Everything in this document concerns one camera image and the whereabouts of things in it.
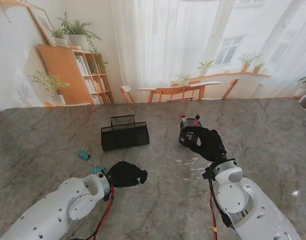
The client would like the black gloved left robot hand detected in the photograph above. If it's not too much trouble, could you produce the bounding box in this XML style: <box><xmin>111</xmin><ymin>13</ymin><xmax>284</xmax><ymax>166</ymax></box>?
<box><xmin>106</xmin><ymin>161</ymin><xmax>148</xmax><ymax>189</ymax></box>

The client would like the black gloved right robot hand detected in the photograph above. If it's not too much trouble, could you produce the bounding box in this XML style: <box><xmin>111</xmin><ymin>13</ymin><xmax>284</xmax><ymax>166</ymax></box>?
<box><xmin>179</xmin><ymin>126</ymin><xmax>227</xmax><ymax>163</ymax></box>

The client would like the black mesh pen cup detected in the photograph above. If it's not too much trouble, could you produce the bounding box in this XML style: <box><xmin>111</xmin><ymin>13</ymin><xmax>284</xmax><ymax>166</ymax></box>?
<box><xmin>179</xmin><ymin>118</ymin><xmax>203</xmax><ymax>148</ymax></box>

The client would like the black mesh desk organizer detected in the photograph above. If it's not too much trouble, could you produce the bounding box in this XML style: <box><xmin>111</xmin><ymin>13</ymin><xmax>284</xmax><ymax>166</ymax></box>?
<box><xmin>100</xmin><ymin>114</ymin><xmax>150</xmax><ymax>152</ymax></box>

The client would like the teal binder clip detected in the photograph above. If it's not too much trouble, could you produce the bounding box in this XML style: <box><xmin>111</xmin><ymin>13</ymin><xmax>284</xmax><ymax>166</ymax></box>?
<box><xmin>92</xmin><ymin>161</ymin><xmax>106</xmax><ymax>175</ymax></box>
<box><xmin>77</xmin><ymin>147</ymin><xmax>91</xmax><ymax>161</ymax></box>

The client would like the printed room scene backdrop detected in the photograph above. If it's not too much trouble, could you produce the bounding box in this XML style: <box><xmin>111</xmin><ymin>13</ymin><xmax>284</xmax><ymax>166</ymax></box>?
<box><xmin>0</xmin><ymin>0</ymin><xmax>306</xmax><ymax>110</ymax></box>

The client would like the red and black power cable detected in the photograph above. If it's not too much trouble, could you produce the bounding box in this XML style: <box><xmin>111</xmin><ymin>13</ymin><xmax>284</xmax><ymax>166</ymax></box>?
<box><xmin>207</xmin><ymin>172</ymin><xmax>218</xmax><ymax>240</ymax></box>
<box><xmin>92</xmin><ymin>184</ymin><xmax>116</xmax><ymax>240</ymax></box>

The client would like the black usb cable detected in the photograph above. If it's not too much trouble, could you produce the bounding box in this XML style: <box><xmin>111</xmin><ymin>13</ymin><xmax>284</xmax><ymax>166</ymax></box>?
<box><xmin>212</xmin><ymin>194</ymin><xmax>231</xmax><ymax>229</ymax></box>

